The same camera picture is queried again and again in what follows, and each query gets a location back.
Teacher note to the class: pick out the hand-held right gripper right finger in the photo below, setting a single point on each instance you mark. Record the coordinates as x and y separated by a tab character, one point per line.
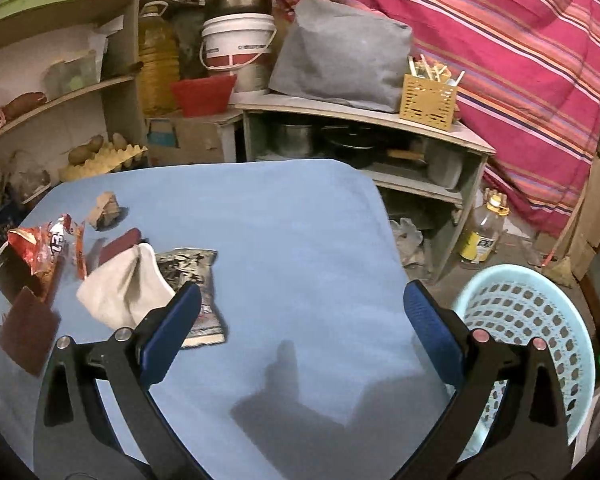
432	330

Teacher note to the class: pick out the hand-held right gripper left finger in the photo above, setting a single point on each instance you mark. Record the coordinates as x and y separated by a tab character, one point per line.
172	330

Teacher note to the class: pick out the black white printed packet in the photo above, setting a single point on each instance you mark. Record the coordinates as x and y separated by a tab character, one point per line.
192	270

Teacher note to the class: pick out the light blue plastic basket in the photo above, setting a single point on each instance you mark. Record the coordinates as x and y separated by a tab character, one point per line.
530	300

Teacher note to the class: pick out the red snack wrapper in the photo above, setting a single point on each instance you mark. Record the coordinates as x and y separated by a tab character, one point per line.
35	250

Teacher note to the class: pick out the dark brown packet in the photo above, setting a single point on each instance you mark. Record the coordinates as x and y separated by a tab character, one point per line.
5	272

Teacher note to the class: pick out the white cloth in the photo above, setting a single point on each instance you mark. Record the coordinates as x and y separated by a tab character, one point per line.
120	290

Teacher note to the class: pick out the crumpled plastic bags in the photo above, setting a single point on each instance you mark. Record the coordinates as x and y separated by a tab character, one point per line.
407	242

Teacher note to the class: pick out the dark red wrapper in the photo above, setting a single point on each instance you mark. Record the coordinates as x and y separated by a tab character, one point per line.
122	242

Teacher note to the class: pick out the yellow capped plastic bottle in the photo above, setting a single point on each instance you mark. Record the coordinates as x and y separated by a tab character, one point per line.
480	240

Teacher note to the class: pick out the straw broom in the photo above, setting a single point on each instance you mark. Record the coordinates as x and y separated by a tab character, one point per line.
560	272

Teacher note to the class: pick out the grey plastic container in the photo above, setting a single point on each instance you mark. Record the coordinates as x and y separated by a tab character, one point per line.
445	165

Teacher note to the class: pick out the yellow egg tray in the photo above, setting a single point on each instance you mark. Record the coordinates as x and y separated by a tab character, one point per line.
105	162

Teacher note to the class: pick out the worn cardboard box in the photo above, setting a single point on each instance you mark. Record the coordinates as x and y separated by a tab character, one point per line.
190	135

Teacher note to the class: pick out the brown potato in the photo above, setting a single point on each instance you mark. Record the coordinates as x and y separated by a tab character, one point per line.
85	150
119	141

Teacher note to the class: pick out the black pan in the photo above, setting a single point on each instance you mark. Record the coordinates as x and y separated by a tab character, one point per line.
352	147

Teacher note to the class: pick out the stack of cardboard boxes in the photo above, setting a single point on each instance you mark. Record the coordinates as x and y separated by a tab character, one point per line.
595	210

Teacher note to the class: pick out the clear plastic bag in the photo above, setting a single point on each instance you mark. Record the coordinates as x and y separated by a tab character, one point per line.
30	180

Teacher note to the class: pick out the small steel pot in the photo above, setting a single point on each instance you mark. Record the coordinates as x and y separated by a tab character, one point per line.
292	140

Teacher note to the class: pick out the yellow utensil holder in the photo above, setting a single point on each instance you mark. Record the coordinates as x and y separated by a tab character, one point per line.
425	102

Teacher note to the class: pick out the red plastic basin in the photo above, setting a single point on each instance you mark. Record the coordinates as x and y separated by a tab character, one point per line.
200	95

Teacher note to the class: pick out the grey wooden cabinet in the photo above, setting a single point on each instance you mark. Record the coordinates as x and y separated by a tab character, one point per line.
330	107

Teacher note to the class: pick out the bundle of wooden utensils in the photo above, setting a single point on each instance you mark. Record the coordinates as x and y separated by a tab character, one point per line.
432	70

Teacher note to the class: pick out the brown tuber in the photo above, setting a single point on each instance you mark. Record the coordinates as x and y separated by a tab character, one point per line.
25	104

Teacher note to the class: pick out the yellow oil jug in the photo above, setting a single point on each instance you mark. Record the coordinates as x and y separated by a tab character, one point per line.
157	60

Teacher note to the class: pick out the red striped blanket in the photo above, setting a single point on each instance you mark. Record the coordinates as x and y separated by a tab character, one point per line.
480	60

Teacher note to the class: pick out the grey fabric bag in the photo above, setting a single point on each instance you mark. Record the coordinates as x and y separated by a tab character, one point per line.
340	60

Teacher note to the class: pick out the white plastic bucket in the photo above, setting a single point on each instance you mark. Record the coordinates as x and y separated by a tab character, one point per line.
235	40

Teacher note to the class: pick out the wooden wall shelf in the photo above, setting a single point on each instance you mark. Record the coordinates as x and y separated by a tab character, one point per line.
55	100

